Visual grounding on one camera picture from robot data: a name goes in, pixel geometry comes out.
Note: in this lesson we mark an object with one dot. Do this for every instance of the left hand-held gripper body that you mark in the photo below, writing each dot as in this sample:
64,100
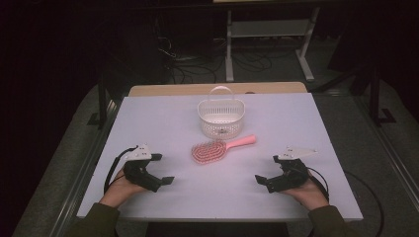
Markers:
140,153

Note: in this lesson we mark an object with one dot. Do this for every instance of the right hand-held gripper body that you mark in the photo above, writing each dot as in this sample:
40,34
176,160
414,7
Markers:
291,176

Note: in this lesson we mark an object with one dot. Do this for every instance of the pink hairbrush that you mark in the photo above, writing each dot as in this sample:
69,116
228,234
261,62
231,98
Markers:
209,152

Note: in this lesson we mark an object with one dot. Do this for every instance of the person's right hand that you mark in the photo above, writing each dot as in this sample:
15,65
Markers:
313,196

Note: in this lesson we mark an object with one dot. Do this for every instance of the person's left hand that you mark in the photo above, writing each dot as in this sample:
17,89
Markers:
120,191

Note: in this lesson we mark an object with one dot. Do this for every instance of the white table board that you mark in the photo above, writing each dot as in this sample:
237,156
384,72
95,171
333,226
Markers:
197,191

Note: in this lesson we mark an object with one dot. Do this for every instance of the black metal stand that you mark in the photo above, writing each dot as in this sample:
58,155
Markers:
375,98
102,108

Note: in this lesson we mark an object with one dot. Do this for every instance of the white perforated plastic basket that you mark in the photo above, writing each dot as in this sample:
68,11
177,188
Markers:
221,125

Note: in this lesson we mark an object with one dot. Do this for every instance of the wooden table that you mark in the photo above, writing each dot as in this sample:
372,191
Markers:
171,89

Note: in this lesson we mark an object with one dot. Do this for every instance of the white metal table frame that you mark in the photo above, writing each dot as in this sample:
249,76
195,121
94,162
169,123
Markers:
267,28

